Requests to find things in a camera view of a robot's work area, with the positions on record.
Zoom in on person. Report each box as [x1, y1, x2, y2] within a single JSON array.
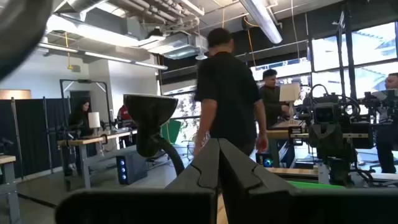
[[258, 68, 294, 129], [116, 105, 135, 129], [374, 72, 398, 174], [67, 98, 94, 138], [192, 27, 270, 157]]

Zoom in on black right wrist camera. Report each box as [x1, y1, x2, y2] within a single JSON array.
[[312, 103, 336, 124]]

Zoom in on grey ceiling air duct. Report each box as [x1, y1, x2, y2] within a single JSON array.
[[46, 7, 147, 48]]

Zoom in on computer tower blue lights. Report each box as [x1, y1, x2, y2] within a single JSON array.
[[116, 151, 149, 185]]

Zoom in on yellow hanging cable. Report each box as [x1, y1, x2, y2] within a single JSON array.
[[242, 15, 257, 68], [63, 30, 74, 71]]

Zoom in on wooden work table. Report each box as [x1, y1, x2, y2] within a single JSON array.
[[0, 154, 22, 224], [57, 129, 138, 190], [266, 119, 309, 169]]

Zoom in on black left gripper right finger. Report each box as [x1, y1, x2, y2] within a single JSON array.
[[218, 138, 398, 224]]

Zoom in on green board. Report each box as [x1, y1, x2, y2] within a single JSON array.
[[160, 119, 182, 144]]

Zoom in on thick black wrist cable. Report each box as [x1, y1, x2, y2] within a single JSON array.
[[0, 0, 54, 80]]

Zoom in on ceiling light strip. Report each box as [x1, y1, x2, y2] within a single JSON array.
[[37, 42, 79, 53], [83, 51, 132, 63], [134, 61, 169, 70]]

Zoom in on black curtain partition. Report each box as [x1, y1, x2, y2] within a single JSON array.
[[0, 98, 73, 183]]

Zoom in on black metal gantry frame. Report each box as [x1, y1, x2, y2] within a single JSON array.
[[58, 78, 113, 131]]

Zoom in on computer case glowing fan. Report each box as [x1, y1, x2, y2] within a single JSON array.
[[256, 152, 275, 168]]

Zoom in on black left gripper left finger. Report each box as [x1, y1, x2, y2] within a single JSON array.
[[54, 138, 220, 224]]

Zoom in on grey ceiling ventilation unit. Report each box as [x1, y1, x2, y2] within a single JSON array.
[[139, 30, 208, 60]]

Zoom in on beige shade table lamp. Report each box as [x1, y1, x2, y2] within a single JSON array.
[[279, 82, 302, 124]]

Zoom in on small white shade lamp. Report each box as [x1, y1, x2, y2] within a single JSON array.
[[88, 111, 101, 137]]

